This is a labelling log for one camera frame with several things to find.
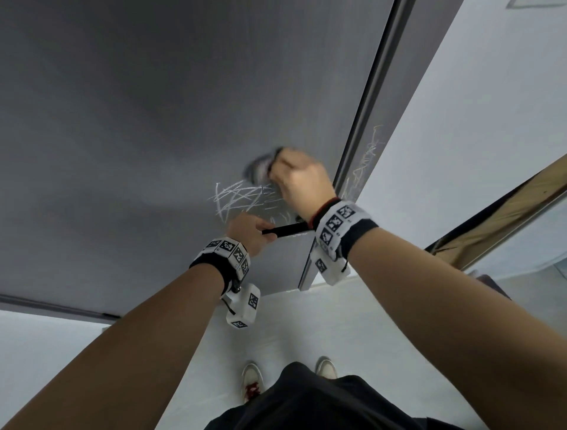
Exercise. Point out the person's right forearm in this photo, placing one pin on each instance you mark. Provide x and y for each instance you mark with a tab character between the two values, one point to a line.
465	336

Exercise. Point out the person's left forearm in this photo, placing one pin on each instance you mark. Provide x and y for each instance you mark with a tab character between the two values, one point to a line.
110	363

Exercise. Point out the wooden table with black frame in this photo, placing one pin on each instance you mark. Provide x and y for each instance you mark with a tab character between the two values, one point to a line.
531	199

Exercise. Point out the black white marker wristband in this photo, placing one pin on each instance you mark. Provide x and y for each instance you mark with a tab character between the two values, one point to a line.
221	261
350	226

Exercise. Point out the grey cleaning cloth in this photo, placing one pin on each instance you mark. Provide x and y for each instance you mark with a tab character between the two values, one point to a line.
259	166

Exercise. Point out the person's left hand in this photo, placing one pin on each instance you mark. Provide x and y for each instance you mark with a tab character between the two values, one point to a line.
248	232

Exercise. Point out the black bin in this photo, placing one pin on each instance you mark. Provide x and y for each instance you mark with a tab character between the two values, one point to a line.
494	285

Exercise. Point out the grey door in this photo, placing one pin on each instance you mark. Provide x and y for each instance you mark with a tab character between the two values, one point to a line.
133	133

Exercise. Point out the black clothing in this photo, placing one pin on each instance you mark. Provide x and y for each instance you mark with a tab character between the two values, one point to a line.
328	403

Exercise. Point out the person's right hand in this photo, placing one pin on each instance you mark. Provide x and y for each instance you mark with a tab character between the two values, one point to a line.
303	186

